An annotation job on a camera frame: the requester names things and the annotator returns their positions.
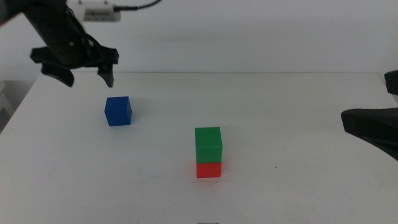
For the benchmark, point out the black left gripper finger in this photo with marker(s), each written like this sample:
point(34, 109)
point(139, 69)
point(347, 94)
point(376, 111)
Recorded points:
point(60, 76)
point(107, 76)

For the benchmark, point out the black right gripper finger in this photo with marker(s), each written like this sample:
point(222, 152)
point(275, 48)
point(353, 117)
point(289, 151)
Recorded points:
point(392, 82)
point(373, 130)

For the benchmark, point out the blue cube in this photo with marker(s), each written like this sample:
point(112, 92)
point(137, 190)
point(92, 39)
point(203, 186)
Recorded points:
point(117, 111)

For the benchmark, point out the green cube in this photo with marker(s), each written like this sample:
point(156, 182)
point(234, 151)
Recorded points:
point(208, 144)

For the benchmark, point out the red cube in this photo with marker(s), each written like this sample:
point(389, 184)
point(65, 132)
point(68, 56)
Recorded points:
point(208, 170)

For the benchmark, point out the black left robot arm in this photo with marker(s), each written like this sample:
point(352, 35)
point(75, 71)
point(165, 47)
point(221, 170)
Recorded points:
point(53, 28)

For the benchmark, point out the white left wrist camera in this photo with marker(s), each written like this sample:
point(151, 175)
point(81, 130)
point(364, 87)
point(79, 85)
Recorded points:
point(96, 12)

